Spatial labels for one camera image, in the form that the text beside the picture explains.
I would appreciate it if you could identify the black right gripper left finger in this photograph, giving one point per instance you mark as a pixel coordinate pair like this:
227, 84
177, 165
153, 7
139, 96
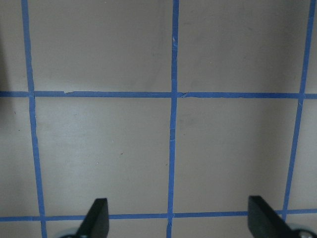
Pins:
96, 222

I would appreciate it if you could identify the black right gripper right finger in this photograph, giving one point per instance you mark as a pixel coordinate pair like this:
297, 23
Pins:
264, 222

